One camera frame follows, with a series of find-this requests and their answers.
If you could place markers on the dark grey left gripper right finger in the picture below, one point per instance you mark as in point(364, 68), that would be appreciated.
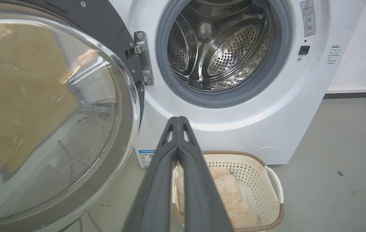
point(202, 196)

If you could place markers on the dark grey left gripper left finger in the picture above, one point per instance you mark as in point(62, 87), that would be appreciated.
point(157, 193)

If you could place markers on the white front-load washing machine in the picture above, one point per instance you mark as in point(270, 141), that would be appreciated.
point(266, 122)

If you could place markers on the round glass washing machine door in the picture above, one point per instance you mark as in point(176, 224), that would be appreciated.
point(51, 119)

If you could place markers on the metal door hinge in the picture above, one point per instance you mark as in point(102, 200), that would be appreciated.
point(143, 58)

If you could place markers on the black door latch socket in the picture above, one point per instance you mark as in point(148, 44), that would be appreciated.
point(304, 50)

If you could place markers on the fluffy beige plush fabric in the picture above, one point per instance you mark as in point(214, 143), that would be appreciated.
point(234, 203)

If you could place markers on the blue energy label sticker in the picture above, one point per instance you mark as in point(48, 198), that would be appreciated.
point(145, 158)

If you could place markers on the cream perforated laundry basket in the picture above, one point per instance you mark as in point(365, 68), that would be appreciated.
point(257, 187)

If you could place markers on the stainless steel washer drum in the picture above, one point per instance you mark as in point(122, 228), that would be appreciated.
point(218, 45)

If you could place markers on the grey warning label sticker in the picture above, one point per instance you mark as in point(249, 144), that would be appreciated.
point(308, 17)

